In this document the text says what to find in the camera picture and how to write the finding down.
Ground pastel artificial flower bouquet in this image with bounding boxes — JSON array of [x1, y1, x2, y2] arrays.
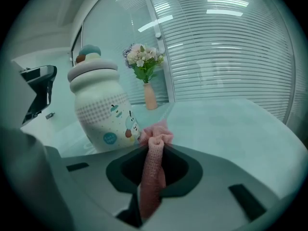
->
[[122, 43, 166, 84]]

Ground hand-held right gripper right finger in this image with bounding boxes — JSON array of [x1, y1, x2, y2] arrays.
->
[[141, 145, 282, 231]]

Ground white pink kettle jar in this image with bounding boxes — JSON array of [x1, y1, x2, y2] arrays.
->
[[67, 44, 142, 153]]

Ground light blue floral tablecloth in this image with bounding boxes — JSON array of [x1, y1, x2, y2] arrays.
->
[[20, 99, 308, 158]]

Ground pink ribbed vase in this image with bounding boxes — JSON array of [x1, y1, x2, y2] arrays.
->
[[143, 82, 158, 111]]

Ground pink knitted cloth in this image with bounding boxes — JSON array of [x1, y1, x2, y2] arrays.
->
[[138, 119, 174, 219]]

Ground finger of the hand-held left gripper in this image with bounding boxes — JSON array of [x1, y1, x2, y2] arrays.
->
[[11, 59, 58, 127]]

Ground glass partition with blinds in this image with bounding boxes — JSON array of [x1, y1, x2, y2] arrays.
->
[[83, 0, 300, 127]]

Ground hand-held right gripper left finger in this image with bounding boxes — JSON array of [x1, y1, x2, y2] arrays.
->
[[45, 144, 147, 231]]

